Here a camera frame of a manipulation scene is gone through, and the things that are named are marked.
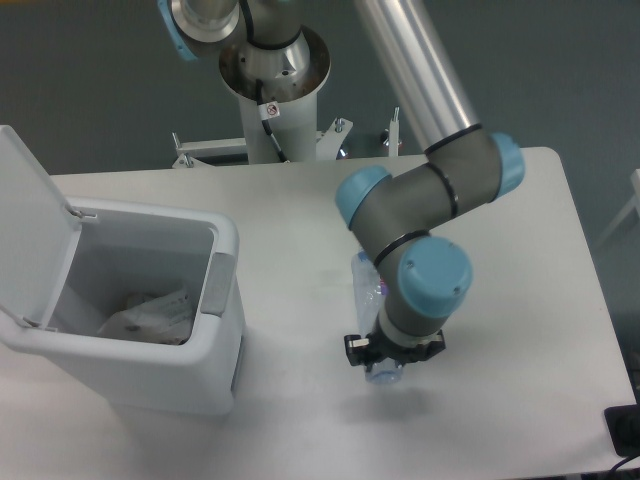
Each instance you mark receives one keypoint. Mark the white paper wrapper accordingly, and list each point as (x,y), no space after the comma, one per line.
(165,319)

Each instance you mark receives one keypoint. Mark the white metal base frame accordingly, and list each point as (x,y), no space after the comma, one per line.
(330,144)

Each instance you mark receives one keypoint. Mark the white furniture leg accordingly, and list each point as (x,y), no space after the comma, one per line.
(631,206)

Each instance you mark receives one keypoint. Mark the white trash can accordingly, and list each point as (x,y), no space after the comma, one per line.
(129,248)

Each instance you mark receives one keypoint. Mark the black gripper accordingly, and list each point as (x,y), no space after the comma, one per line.
(377,347)

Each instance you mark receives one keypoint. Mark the clear plastic water bottle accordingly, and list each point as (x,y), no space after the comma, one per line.
(369,295)

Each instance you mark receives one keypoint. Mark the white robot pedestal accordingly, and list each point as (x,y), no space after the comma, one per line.
(277,96)

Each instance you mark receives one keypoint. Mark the white trash can lid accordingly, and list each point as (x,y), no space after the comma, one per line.
(39,235)

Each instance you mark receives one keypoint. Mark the black device at edge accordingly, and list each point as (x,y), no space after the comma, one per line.
(623,426)

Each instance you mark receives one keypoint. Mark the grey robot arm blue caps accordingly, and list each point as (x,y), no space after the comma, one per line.
(392,217)

